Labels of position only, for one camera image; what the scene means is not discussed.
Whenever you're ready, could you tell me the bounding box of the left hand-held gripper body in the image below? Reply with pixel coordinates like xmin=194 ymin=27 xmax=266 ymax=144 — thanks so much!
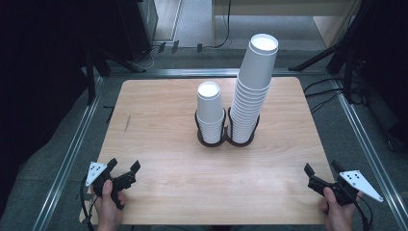
xmin=85 ymin=162 xmax=138 ymax=211

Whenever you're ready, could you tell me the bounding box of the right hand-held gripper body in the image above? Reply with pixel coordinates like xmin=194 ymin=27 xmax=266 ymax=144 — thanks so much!
xmin=307 ymin=169 xmax=384 ymax=207

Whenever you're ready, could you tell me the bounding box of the black wire cup holder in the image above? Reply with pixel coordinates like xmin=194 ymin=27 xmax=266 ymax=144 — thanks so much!
xmin=193 ymin=106 xmax=261 ymax=148

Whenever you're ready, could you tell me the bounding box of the short stack of paper cups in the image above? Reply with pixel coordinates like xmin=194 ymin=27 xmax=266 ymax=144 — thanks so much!
xmin=195 ymin=81 xmax=225 ymax=144

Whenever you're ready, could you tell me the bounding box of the tall stack of paper cups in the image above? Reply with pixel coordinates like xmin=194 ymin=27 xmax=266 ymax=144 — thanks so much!
xmin=229 ymin=33 xmax=279 ymax=144

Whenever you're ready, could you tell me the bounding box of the person's left hand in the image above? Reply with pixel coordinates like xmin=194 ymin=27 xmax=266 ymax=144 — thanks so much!
xmin=90 ymin=179 xmax=128 ymax=231

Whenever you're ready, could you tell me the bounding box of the person's right hand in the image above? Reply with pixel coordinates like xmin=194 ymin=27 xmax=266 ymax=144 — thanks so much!
xmin=319 ymin=187 xmax=364 ymax=231

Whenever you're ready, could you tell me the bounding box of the black tripod stand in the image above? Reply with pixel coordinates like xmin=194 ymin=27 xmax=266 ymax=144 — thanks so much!
xmin=288 ymin=0 xmax=379 ymax=105

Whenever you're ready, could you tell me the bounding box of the black metal stand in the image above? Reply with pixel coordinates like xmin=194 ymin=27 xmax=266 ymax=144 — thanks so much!
xmin=84 ymin=47 xmax=147 ymax=106

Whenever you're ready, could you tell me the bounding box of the dark curtain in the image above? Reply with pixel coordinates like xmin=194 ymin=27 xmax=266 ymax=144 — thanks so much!
xmin=0 ymin=0 xmax=97 ymax=206

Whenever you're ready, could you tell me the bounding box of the light wooden shelf unit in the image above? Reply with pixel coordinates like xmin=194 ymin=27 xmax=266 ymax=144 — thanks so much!
xmin=211 ymin=0 xmax=362 ymax=49

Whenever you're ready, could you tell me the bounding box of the black cabinet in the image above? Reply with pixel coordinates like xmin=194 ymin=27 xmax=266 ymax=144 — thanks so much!
xmin=116 ymin=0 xmax=159 ymax=62

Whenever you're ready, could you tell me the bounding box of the light wooden board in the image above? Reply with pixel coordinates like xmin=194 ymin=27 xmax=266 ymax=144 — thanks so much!
xmin=153 ymin=0 xmax=184 ymax=42

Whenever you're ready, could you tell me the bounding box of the aluminium frame rail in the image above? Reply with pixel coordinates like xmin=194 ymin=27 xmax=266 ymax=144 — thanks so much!
xmin=109 ymin=67 xmax=328 ymax=79
xmin=333 ymin=78 xmax=408 ymax=231
xmin=32 ymin=76 xmax=105 ymax=231

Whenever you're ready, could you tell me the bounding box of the right hand-held gripper cable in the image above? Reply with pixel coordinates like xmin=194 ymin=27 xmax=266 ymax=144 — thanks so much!
xmin=354 ymin=194 xmax=374 ymax=231

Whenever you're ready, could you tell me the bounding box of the hand-held gripper cable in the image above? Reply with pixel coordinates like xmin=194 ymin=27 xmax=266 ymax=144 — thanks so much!
xmin=79 ymin=175 xmax=99 ymax=231
xmin=354 ymin=194 xmax=374 ymax=231

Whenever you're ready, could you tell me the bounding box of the left hand-held gripper cable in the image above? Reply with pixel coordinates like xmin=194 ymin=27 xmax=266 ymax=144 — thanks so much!
xmin=79 ymin=175 xmax=99 ymax=231

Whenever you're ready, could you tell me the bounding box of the black hanging cable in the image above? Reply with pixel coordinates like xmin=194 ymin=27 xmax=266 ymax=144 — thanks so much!
xmin=213 ymin=0 xmax=233 ymax=50

